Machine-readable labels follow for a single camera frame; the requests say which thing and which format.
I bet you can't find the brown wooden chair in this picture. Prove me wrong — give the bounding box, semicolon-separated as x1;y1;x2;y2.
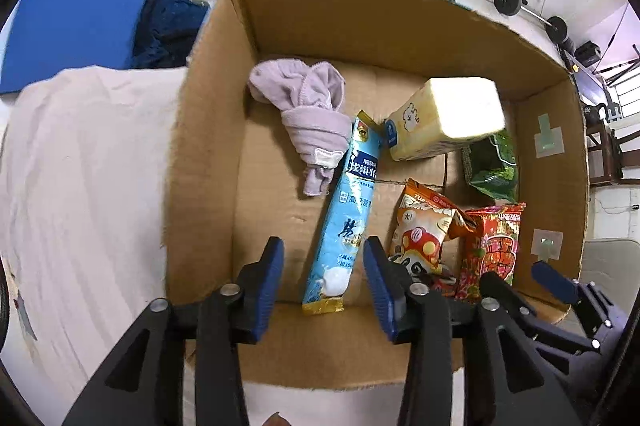
582;101;640;184

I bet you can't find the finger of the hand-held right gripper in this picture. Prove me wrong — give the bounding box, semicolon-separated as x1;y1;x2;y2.
531;261;622;337
479;271;601;355

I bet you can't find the blue foam mat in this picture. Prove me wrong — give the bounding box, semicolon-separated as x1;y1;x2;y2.
0;0;148;96

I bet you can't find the light blue stick packet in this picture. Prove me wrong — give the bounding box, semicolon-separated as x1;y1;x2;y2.
301;110;383;316

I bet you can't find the black treadmill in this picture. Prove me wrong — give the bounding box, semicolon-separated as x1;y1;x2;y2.
560;49;616;107

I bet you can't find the cardboard box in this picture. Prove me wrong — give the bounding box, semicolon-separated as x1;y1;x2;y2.
162;0;591;392

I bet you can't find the pale yellow tissue pack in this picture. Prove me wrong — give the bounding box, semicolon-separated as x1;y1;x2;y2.
384;76;506;162

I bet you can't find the orange snack packet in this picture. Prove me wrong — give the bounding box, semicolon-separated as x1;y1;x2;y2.
387;177;476;292

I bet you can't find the purple cloth underwear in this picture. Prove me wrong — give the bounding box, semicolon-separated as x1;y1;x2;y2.
247;60;353;198

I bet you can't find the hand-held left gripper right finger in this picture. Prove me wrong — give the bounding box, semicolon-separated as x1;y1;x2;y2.
362;236;583;426

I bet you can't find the black exercise machine frame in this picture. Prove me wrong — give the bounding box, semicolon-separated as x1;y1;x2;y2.
595;4;640;82

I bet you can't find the grey office chair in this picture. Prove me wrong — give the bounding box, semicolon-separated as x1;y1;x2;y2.
582;237;640;287

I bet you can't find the green snack packet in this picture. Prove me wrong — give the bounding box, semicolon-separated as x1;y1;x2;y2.
460;131;520;203

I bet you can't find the red snack packet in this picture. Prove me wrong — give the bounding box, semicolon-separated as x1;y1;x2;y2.
452;202;527;304

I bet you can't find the small black box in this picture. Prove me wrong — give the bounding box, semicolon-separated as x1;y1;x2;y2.
574;40;601;68

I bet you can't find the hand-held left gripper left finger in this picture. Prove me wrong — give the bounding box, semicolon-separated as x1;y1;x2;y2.
62;236;286;426

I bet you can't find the dark blue quilted jacket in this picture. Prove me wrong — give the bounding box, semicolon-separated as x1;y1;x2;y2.
131;0;211;70

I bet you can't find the grey tablecloth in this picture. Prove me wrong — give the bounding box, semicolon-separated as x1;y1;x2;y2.
0;65;466;426

